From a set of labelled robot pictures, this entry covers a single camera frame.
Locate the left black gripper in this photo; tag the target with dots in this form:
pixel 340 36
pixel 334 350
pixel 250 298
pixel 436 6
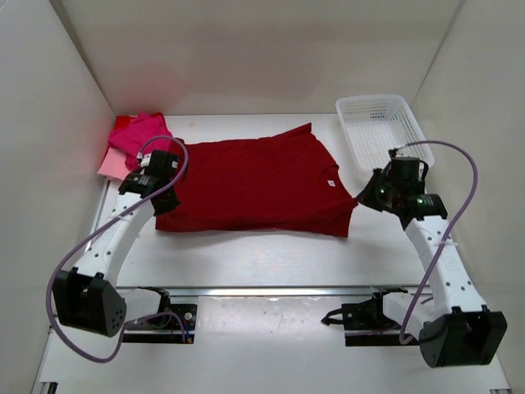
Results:
pixel 166 205

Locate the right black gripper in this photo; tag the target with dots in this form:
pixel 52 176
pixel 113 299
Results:
pixel 367 196

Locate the dark red t shirt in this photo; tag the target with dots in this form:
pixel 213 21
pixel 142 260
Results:
pixel 283 182

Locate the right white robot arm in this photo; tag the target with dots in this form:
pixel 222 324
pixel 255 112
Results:
pixel 446 315

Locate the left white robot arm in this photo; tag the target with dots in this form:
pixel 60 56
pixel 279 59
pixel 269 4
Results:
pixel 85 296

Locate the light pink folded t shirt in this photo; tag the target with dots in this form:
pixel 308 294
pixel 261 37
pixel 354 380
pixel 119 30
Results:
pixel 114 165

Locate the white plastic mesh basket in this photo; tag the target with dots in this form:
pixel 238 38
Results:
pixel 374 124

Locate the magenta folded t shirt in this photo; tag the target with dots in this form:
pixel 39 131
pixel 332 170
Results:
pixel 131 139

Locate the bright red folded t shirt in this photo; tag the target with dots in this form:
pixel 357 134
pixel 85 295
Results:
pixel 123 121

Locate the aluminium rail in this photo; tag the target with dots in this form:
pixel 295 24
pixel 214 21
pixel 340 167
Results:
pixel 271 291

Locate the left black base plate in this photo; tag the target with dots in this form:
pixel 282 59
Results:
pixel 156 316

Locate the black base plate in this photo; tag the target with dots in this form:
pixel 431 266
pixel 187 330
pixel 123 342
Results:
pixel 364 322
pixel 156 316

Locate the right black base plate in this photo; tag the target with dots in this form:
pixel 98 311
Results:
pixel 364 322

